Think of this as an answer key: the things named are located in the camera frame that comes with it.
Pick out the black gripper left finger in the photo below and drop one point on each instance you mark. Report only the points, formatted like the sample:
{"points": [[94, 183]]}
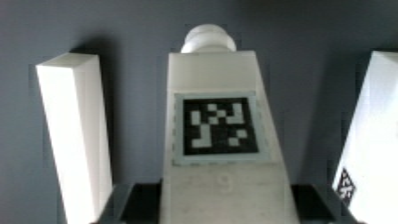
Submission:
{"points": [[131, 206]]}

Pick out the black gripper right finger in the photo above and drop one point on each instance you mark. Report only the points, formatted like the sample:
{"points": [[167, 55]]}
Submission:
{"points": [[319, 207]]}

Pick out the white square tabletop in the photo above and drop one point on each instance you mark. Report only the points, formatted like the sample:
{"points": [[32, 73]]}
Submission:
{"points": [[366, 176]]}

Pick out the white table leg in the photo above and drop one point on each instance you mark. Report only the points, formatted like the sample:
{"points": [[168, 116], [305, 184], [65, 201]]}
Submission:
{"points": [[223, 183]]}

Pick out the white U-shaped fence wall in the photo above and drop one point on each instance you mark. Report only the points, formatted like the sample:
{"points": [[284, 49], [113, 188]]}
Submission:
{"points": [[71, 93]]}

